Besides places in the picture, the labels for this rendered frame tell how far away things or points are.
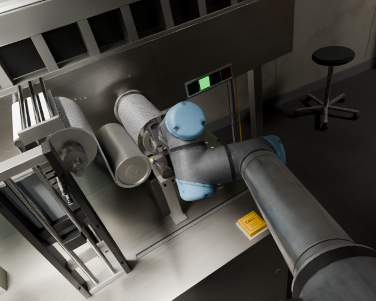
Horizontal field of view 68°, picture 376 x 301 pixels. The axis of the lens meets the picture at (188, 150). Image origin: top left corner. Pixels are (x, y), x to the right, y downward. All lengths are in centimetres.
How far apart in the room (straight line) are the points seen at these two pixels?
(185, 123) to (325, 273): 34
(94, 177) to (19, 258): 41
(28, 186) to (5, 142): 44
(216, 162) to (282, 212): 20
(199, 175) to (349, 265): 32
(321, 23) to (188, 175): 288
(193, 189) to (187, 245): 51
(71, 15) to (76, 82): 22
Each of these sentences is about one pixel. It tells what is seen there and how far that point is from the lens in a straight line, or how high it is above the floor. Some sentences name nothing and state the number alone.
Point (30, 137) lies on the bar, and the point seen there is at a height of 144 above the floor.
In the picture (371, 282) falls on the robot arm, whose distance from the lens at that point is 28.
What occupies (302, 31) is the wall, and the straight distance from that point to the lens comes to 315.
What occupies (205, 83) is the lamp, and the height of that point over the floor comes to 118.
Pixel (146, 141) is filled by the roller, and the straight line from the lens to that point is 87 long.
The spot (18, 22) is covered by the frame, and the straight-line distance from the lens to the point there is 105.
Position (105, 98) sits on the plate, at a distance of 114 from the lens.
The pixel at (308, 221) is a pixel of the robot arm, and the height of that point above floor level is 147.
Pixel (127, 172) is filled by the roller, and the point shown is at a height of 118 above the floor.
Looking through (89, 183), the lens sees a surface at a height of 96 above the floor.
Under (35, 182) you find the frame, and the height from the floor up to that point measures 136.
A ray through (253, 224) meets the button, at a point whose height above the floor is 92.
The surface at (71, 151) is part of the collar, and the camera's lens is 77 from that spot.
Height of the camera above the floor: 176
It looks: 39 degrees down
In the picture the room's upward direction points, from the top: 14 degrees counter-clockwise
